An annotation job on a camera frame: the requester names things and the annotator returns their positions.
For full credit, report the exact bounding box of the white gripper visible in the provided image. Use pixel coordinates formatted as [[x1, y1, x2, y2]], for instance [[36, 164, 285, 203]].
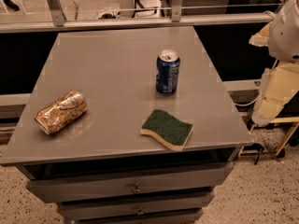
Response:
[[249, 0, 299, 126]]

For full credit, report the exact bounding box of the metal guard rail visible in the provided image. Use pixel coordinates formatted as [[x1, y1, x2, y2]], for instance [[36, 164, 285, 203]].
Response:
[[0, 0, 288, 33]]

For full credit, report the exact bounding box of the grey drawer cabinet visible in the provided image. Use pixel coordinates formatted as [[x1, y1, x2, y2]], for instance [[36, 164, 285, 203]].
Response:
[[1, 27, 252, 224]]

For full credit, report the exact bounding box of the crushed orange soda can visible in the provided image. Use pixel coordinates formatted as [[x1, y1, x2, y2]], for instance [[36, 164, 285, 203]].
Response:
[[35, 90, 88, 134]]

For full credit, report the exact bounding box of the green and yellow sponge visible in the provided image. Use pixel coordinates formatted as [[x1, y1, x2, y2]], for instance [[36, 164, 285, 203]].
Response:
[[140, 109, 193, 151]]

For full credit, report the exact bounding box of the white cable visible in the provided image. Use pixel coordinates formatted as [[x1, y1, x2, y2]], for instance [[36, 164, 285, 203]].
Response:
[[233, 59, 278, 108]]

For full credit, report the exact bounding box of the top drawer knob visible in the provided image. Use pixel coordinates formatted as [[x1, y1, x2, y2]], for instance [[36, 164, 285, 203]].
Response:
[[132, 184, 141, 194]]

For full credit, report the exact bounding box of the yellow robot base frame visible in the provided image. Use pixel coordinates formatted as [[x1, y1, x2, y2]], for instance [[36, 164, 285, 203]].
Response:
[[238, 117, 299, 164]]

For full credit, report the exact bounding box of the blue soda can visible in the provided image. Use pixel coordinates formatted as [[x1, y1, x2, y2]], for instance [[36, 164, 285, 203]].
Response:
[[156, 49, 180, 95]]

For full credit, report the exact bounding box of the drawer knob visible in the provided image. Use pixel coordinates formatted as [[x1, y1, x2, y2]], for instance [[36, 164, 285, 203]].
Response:
[[132, 184, 141, 194], [136, 207, 145, 216]]

